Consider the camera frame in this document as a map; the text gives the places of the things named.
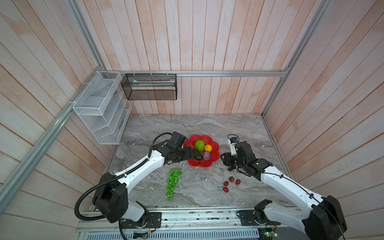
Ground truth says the red flower-shaped fruit bowl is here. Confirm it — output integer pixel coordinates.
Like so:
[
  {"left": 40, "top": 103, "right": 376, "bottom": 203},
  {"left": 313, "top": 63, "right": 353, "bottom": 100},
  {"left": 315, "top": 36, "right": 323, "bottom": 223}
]
[{"left": 183, "top": 135, "right": 220, "bottom": 168}]

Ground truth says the black wire mesh basket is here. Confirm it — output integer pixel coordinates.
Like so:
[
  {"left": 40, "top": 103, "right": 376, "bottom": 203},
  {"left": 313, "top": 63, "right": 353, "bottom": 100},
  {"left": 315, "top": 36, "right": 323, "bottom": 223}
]
[{"left": 121, "top": 73, "right": 178, "bottom": 101}]

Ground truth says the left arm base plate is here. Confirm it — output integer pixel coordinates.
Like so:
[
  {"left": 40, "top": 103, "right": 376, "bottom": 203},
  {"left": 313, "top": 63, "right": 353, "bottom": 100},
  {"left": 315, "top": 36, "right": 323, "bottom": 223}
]
[{"left": 120, "top": 212, "right": 162, "bottom": 230}]

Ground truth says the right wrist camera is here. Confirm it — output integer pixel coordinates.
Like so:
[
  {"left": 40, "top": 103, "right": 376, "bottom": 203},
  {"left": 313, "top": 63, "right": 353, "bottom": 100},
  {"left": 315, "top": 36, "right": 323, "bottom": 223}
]
[{"left": 227, "top": 134, "right": 240, "bottom": 156}]

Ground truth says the dark avocado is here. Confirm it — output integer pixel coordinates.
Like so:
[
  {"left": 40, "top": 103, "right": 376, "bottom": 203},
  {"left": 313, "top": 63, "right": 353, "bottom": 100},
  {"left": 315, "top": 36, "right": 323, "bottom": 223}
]
[{"left": 192, "top": 149, "right": 203, "bottom": 161}]

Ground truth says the bumpy green custard apple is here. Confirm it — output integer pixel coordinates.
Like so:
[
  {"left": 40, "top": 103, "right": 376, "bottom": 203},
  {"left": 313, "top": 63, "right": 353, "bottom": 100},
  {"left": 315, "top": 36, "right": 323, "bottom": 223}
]
[{"left": 194, "top": 140, "right": 206, "bottom": 152}]

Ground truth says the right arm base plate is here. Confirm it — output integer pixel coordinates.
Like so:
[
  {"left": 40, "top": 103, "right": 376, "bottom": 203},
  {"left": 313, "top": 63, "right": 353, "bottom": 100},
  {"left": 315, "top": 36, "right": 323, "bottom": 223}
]
[{"left": 236, "top": 210, "right": 281, "bottom": 226}]

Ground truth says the white wire mesh shelf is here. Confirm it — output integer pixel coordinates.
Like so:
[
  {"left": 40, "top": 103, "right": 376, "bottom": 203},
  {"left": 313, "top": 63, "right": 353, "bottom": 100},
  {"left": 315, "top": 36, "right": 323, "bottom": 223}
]
[{"left": 73, "top": 71, "right": 132, "bottom": 145}]

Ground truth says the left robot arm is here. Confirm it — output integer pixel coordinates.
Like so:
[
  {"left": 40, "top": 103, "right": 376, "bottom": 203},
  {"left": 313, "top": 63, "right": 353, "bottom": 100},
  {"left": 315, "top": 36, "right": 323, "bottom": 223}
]
[{"left": 74, "top": 132, "right": 203, "bottom": 228}]

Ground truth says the yellow lemon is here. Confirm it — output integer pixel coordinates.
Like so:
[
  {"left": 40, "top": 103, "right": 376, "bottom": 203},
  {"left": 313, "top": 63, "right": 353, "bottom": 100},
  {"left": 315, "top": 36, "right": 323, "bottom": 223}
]
[{"left": 204, "top": 145, "right": 213, "bottom": 153}]

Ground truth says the dark cherry pair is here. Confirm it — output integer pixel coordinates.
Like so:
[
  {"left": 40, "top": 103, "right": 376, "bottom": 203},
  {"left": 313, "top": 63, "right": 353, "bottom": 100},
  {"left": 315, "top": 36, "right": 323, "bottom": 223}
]
[{"left": 228, "top": 166, "right": 237, "bottom": 172}]

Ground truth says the aluminium back rail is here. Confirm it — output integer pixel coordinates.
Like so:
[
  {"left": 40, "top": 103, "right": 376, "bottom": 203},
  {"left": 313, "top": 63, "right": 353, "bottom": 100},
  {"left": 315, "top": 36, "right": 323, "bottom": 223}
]
[{"left": 105, "top": 70, "right": 288, "bottom": 78}]

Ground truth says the aluminium frame rail front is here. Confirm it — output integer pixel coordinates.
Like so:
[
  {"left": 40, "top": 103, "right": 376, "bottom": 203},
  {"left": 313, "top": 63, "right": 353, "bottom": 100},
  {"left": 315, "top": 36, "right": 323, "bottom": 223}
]
[{"left": 76, "top": 207, "right": 307, "bottom": 240}]

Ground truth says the green grape bunch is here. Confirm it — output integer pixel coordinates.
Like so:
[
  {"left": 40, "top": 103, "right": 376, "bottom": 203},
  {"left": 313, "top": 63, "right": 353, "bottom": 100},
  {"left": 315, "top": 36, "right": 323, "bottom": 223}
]
[{"left": 166, "top": 169, "right": 183, "bottom": 200}]

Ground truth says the aluminium left rail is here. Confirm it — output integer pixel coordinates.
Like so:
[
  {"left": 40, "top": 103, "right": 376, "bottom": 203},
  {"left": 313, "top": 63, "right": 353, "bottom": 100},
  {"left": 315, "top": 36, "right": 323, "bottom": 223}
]
[{"left": 1, "top": 66, "right": 105, "bottom": 215}]

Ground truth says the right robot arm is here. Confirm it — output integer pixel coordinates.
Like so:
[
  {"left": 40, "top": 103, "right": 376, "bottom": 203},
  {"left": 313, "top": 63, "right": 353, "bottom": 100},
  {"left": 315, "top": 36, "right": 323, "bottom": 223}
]
[{"left": 221, "top": 137, "right": 348, "bottom": 240}]

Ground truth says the purple passion fruit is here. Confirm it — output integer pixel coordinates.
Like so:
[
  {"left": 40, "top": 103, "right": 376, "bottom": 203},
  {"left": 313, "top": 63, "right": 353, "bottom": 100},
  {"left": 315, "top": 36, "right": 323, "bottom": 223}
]
[{"left": 203, "top": 151, "right": 212, "bottom": 161}]

